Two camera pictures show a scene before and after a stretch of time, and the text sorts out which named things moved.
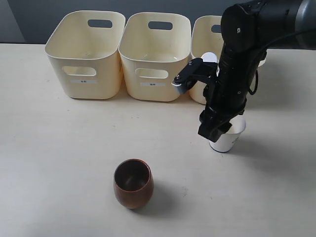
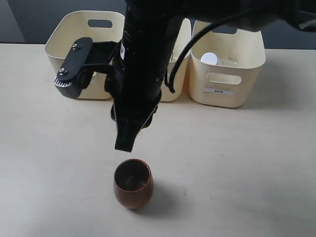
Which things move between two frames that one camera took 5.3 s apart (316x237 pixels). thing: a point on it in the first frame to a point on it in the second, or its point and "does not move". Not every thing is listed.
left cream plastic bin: (84, 47) does not move
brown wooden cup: (133, 183) does not move
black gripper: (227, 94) to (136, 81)
